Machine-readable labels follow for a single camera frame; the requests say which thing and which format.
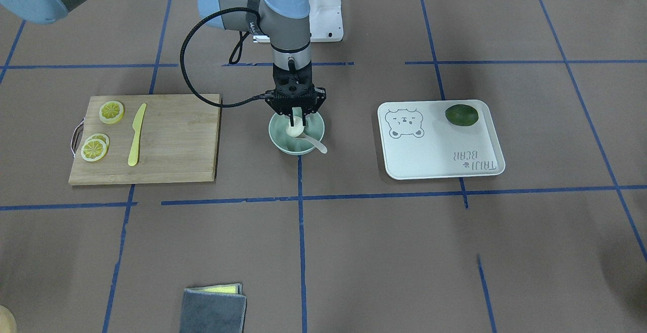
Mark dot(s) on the metal cutting board handle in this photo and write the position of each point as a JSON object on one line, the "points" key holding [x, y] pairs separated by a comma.
{"points": [[75, 137]]}

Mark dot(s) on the white steamed bun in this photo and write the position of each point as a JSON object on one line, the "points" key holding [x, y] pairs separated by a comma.
{"points": [[297, 123]]}

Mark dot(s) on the grey yellow folded cloth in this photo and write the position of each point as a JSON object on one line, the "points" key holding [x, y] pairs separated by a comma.
{"points": [[218, 308]]}

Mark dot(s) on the upper lemon slice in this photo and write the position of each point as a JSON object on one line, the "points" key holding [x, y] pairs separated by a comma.
{"points": [[93, 150]]}

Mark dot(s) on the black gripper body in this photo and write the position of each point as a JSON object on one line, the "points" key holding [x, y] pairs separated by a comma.
{"points": [[320, 99]]}

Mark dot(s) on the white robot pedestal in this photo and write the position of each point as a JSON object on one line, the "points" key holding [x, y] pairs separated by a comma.
{"points": [[326, 9]]}

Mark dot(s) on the lower lemon slice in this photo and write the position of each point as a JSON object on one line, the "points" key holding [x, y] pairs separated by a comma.
{"points": [[111, 112]]}

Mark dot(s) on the yellow plastic knife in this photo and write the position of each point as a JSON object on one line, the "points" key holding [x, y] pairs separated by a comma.
{"points": [[137, 125]]}

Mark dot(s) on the white bear serving tray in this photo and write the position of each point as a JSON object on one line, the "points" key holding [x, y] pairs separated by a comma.
{"points": [[418, 141]]}

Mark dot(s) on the mint green bowl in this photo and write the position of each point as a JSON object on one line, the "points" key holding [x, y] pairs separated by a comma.
{"points": [[315, 127]]}

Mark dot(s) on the white ceramic spoon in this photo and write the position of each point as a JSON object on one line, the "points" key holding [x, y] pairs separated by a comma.
{"points": [[303, 136]]}

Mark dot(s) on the hidden middle lemon slice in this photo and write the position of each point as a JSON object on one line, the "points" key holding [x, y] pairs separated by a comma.
{"points": [[100, 136]]}

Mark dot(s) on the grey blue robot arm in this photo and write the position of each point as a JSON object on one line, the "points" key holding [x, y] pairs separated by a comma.
{"points": [[223, 14]]}

